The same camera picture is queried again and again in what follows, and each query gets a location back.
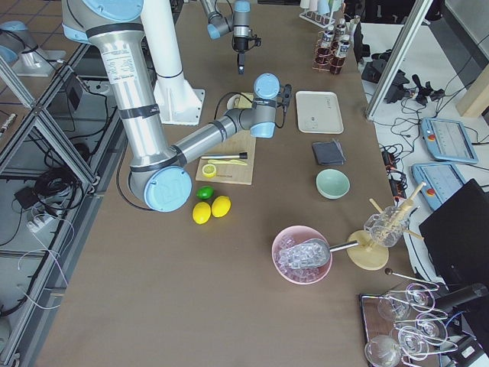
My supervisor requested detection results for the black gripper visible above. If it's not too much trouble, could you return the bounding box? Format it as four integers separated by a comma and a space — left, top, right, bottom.
232, 36, 249, 74
279, 84, 292, 113

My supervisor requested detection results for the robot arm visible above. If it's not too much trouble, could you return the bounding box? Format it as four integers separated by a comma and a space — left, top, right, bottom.
200, 0, 261, 75
62, 1, 291, 212

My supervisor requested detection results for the cream rabbit serving tray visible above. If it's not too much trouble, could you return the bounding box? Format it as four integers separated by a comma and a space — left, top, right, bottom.
296, 91, 344, 135

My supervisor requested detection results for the wine glass rack tray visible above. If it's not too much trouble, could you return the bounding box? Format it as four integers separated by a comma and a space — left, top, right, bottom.
358, 281, 489, 367

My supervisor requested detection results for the white round plate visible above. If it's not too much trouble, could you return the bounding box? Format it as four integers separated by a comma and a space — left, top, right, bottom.
226, 93, 254, 110

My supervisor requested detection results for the tea bottle right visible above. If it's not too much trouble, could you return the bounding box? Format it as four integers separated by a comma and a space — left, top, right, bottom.
316, 25, 335, 56

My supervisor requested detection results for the tea bottle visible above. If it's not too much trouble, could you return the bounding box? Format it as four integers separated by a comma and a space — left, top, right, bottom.
316, 25, 335, 56
329, 34, 350, 75
334, 18, 346, 40

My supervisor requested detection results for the tea bottle front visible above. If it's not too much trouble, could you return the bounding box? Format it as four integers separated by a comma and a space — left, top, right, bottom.
329, 34, 350, 75

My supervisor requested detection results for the grey folded cloth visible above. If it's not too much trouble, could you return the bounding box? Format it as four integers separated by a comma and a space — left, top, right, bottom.
312, 139, 346, 165

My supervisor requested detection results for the steel muddler black tip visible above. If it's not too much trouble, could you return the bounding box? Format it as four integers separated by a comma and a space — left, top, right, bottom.
200, 152, 248, 160

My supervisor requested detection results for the white dish rack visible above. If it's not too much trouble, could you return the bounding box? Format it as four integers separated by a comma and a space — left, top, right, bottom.
299, 0, 344, 29

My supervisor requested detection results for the tea bottle back left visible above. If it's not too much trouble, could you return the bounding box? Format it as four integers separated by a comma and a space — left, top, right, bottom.
334, 18, 346, 40

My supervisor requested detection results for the yellow plastic knife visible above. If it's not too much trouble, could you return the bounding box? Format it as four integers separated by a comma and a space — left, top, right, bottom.
207, 159, 248, 166

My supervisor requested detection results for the mint green bowl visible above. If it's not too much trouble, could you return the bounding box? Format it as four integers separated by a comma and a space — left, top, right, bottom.
316, 169, 351, 200

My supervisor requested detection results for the half lemon slice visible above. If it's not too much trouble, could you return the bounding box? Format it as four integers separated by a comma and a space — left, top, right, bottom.
202, 163, 217, 178

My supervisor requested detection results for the green lime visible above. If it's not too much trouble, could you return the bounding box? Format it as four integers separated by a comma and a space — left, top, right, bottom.
196, 185, 215, 200

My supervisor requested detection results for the yellow lemon upper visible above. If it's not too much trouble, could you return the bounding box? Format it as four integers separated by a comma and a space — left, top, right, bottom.
211, 196, 232, 218

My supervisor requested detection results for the yellow lemon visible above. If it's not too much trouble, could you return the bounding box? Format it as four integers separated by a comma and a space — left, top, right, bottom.
192, 201, 212, 225
211, 196, 232, 218

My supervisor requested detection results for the pink ice bowl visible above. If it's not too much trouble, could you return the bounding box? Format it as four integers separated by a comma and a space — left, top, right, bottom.
272, 226, 332, 284

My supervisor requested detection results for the yellow lemon lower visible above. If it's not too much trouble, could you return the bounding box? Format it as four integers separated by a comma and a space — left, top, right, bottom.
192, 201, 212, 225

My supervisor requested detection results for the metal ice scoop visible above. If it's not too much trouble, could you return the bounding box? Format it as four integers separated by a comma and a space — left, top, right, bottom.
274, 239, 359, 269

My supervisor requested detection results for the glass pitcher on stand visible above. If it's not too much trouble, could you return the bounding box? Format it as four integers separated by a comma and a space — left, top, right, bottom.
364, 206, 410, 248

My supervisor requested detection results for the blue teach pendant upper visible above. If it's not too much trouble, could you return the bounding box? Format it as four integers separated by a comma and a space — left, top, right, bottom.
420, 118, 478, 164

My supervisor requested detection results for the blue teach pendant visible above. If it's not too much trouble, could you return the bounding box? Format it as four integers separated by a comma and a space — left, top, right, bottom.
411, 162, 466, 210
420, 118, 478, 164

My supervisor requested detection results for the wooden cup tree stand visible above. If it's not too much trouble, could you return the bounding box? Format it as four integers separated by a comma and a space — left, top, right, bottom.
347, 182, 426, 271

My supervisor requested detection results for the blue teach pendant lower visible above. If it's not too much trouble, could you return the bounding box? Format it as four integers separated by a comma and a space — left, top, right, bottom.
411, 162, 466, 210

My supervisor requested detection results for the black monitor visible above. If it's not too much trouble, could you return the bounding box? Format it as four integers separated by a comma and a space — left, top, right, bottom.
419, 179, 488, 286

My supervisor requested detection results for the copper wire bottle rack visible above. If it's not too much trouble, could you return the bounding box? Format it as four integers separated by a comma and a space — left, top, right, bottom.
313, 39, 340, 71

